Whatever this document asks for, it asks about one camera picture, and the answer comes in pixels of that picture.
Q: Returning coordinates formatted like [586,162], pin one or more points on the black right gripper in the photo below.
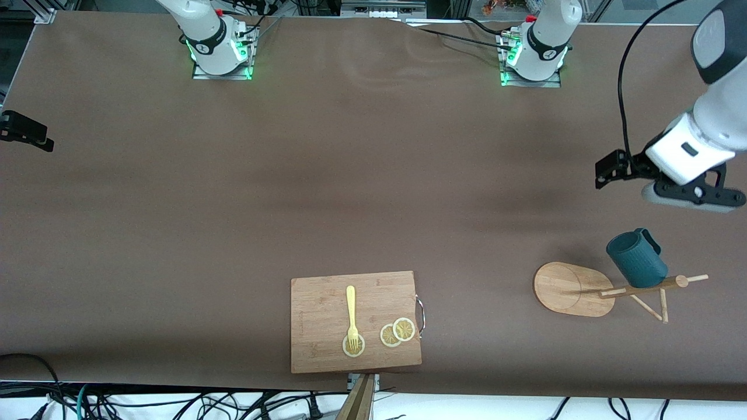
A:
[22,129]

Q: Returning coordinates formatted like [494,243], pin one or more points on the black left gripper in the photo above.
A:
[636,164]

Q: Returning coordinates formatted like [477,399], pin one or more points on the teal cup yellow inside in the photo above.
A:
[636,262]

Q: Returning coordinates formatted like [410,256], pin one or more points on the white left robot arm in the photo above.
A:
[718,116]

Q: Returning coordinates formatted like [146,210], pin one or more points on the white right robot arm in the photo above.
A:
[204,35]

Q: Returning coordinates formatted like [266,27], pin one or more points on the wooden cup rack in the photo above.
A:
[566,289]

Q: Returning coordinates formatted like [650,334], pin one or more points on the lemon slice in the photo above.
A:
[360,349]
[386,337]
[404,329]

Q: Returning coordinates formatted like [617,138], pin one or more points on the grey power strip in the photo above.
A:
[379,10]

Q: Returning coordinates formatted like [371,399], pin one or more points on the yellow plastic fork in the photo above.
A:
[351,303]

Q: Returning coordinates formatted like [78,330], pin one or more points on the wooden cutting board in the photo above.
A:
[321,315]

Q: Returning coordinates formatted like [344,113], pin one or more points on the wooden beam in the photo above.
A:
[359,405]

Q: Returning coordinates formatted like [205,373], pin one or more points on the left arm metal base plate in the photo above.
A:
[548,83]

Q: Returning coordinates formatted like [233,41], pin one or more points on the aluminium frame corner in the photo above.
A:
[45,14]

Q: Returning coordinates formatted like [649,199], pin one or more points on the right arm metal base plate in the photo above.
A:
[204,76]

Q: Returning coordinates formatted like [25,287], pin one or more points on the small metal bracket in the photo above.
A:
[352,380]

